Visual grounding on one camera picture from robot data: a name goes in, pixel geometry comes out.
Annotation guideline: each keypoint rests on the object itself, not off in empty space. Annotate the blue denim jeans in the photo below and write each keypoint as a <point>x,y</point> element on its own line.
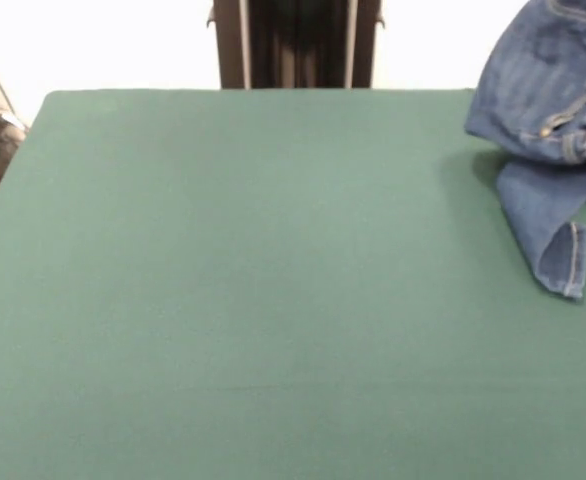
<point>533,90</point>

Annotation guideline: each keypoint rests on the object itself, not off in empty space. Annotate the dark green table cloth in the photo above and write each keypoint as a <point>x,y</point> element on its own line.
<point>223,300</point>

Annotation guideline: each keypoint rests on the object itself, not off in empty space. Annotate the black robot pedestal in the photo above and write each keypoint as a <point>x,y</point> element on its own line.
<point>298,45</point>

